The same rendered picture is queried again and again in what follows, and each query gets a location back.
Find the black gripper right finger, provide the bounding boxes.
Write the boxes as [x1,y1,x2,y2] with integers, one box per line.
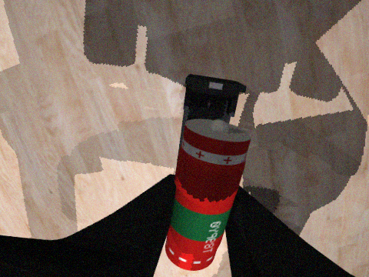
[225,186,354,277]

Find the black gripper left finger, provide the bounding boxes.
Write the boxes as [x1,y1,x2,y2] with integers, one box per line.
[0,173,176,277]

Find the red and green battery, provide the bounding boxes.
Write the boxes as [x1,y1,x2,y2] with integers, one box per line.
[165,119,251,271]

